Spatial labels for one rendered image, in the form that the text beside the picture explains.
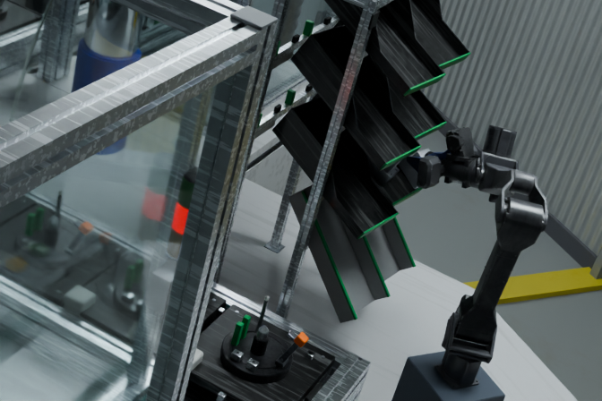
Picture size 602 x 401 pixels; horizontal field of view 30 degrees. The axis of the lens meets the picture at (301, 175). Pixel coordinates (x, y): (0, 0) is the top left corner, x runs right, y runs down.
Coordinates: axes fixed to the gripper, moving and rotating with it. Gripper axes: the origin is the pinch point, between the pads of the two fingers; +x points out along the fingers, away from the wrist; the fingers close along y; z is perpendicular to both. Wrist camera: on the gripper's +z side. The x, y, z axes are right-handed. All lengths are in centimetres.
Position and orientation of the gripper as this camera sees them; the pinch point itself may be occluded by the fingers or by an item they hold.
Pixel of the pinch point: (426, 160)
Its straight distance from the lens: 235.1
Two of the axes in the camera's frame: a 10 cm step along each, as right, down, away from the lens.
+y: -6.3, 1.8, -7.5
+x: -7.7, -2.4, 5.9
